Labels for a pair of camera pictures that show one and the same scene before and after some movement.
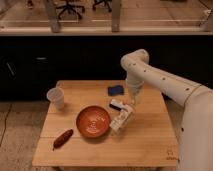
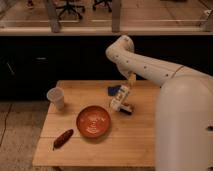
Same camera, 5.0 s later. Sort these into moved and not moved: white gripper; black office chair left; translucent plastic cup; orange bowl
Moved: white gripper
Not moved: translucent plastic cup; orange bowl; black office chair left
